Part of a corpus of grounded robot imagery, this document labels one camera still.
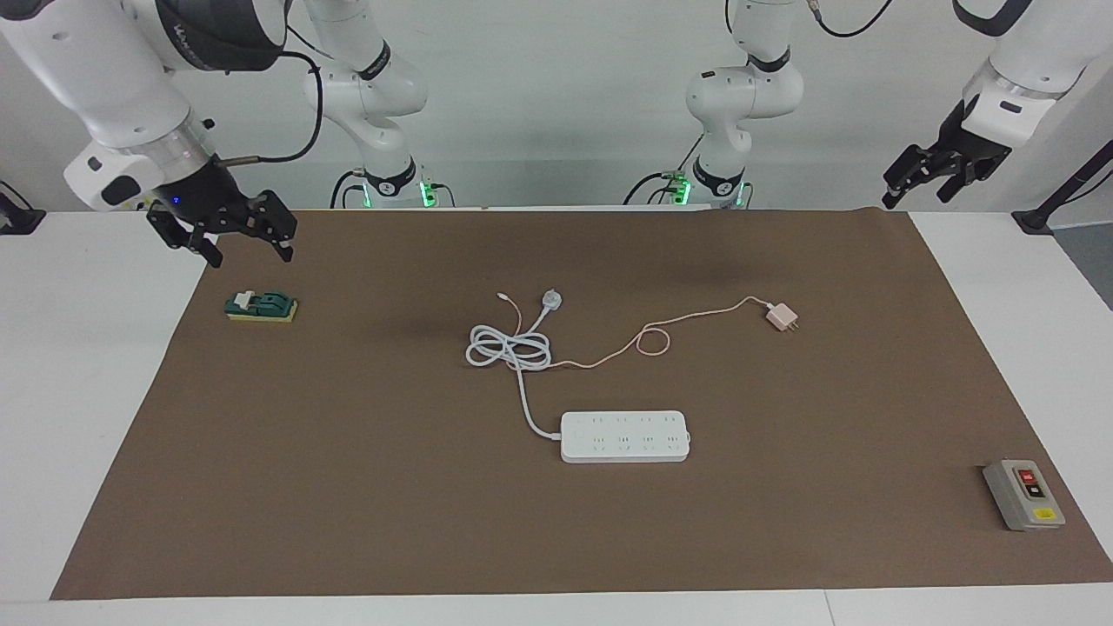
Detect grey on-off switch box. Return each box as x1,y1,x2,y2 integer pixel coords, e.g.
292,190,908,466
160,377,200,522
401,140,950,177
982,457,1068,533

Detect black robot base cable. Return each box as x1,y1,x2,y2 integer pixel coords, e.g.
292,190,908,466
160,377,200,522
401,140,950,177
622,135,707,209
330,169,372,210

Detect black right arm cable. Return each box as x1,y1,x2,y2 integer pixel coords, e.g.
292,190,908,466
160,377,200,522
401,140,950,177
212,50,325,169

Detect brown table mat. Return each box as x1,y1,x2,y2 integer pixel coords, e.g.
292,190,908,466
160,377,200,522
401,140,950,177
50,207,1113,601

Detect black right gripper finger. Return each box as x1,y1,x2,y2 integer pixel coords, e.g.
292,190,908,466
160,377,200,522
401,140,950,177
248,189,299,264
146,207,224,270

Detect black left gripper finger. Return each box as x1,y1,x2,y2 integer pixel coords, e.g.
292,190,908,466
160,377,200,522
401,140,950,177
882,143,946,212
935,158,985,206

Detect pink charging cable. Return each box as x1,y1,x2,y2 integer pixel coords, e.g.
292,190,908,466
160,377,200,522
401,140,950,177
497,292,776,371

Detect white power strip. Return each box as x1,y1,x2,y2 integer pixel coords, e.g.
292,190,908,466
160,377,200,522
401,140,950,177
559,410,693,465

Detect white power cord with plug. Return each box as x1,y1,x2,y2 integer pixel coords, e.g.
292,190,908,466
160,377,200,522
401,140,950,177
465,290,564,441

